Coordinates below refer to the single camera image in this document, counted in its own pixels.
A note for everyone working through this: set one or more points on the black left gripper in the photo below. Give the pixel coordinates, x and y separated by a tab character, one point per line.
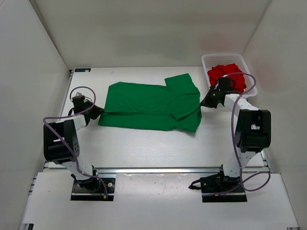
98	110

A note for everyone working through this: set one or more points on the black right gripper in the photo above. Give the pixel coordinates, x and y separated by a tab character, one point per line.
207	102

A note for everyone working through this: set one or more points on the green t shirt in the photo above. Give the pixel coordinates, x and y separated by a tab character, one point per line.
173	106

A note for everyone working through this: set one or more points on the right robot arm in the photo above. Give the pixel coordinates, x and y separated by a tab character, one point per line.
250	126

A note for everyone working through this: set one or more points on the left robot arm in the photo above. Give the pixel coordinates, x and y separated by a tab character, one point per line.
61	145

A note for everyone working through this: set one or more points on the red t shirt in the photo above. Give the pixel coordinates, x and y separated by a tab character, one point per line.
231	71

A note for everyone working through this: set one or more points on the blue white label sticker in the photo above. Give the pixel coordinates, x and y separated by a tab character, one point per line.
82	70

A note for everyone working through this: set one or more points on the aluminium table edge rail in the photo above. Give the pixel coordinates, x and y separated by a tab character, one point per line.
163	170

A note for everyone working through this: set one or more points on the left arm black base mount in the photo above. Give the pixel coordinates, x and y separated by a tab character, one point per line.
92	189

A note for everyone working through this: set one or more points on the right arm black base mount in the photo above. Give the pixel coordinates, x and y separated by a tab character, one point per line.
219	188

